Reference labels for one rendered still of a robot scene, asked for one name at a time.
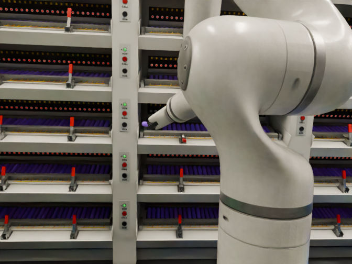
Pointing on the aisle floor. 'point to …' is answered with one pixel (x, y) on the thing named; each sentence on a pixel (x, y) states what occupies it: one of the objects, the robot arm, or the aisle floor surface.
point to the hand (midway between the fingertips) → (154, 122)
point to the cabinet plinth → (144, 253)
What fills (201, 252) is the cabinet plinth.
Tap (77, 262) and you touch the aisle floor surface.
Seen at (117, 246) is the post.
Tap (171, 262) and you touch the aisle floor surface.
